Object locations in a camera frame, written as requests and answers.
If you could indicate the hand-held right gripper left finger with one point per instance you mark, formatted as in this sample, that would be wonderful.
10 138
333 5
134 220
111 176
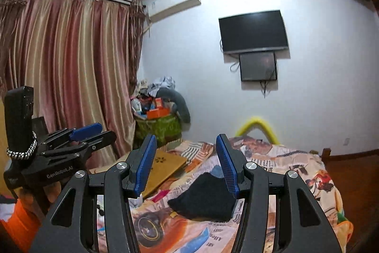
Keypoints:
145 167

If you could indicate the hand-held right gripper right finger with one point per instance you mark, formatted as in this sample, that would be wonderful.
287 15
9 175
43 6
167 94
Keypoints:
228 167

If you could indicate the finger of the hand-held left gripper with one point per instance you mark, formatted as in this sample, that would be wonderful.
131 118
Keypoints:
100 139
87 130

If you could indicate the dark navy pants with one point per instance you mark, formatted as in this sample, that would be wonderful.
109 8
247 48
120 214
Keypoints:
201 199

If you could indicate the person's left hand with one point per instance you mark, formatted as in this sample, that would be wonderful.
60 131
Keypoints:
53 189

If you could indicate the wooden lap board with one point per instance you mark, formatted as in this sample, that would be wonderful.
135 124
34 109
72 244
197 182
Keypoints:
165 164

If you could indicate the green patterned bag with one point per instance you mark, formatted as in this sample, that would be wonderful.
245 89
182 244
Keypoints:
160 128

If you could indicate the printed blanket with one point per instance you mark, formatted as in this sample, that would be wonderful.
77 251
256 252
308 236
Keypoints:
281 158

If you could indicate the orange box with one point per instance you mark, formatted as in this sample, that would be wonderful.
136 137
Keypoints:
158 113

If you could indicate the yellow foam tube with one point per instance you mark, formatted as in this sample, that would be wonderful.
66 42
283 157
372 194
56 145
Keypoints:
257 119

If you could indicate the orange garment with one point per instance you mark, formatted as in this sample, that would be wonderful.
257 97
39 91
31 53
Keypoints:
20 226

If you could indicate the pink striped curtain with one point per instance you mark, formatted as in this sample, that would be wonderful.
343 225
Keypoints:
74 63

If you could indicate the grey pillow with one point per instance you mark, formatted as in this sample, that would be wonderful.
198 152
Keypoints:
182 104

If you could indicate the pile of white clothes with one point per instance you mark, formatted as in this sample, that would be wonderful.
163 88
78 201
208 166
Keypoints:
161 84

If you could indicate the white air conditioner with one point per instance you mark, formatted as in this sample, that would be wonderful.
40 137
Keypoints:
174 4

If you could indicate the wooden bed frame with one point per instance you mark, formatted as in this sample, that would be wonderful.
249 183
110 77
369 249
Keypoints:
325 155

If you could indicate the small black wall monitor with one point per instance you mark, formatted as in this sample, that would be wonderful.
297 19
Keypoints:
257 66

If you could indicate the white wall socket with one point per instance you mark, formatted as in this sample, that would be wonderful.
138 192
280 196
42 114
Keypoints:
345 140

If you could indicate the black wall television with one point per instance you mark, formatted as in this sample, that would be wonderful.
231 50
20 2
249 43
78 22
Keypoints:
251 30

